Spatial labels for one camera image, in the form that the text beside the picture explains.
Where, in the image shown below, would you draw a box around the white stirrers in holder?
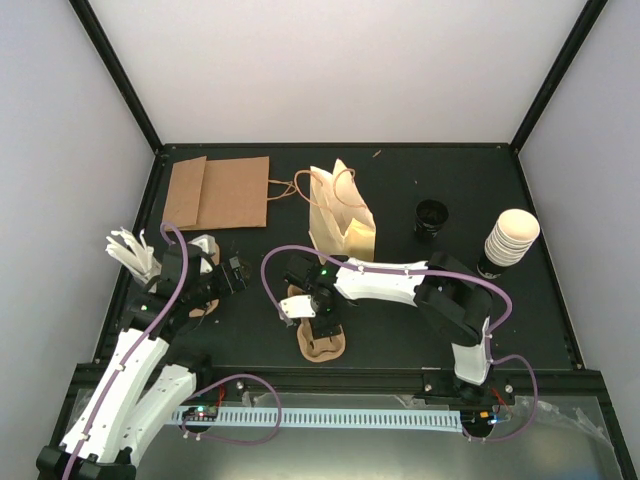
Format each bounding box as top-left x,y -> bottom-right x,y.
105,228 -> 161,286

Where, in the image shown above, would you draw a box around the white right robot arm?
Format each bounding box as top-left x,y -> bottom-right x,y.
278,253 -> 513,403

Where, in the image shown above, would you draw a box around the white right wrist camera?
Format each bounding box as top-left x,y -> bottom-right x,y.
278,294 -> 316,327

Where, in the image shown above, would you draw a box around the cream paper bag with handles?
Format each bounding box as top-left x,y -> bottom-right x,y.
293,159 -> 376,262

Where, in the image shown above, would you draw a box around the flat brown paper bag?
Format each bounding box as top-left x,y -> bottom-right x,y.
162,156 -> 207,230

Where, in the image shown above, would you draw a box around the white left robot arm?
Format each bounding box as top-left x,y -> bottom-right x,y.
36,242 -> 251,479

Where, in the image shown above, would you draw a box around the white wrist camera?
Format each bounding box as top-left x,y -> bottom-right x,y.
189,234 -> 220,274
278,294 -> 316,327

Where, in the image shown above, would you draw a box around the stack of white paper cups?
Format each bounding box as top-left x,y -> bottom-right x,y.
477,209 -> 541,280

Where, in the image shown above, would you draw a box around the brown paper bag with handles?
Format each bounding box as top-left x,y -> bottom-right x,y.
194,156 -> 270,230

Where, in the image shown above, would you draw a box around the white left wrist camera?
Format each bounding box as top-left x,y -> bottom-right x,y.
189,234 -> 220,274

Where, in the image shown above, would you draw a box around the black coffee cup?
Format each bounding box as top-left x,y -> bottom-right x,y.
414,199 -> 449,242

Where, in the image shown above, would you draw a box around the white slotted cable duct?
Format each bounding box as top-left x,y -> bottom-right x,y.
168,406 -> 462,433

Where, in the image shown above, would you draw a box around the brown cardboard cup carrier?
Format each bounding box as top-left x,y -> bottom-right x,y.
286,284 -> 347,363

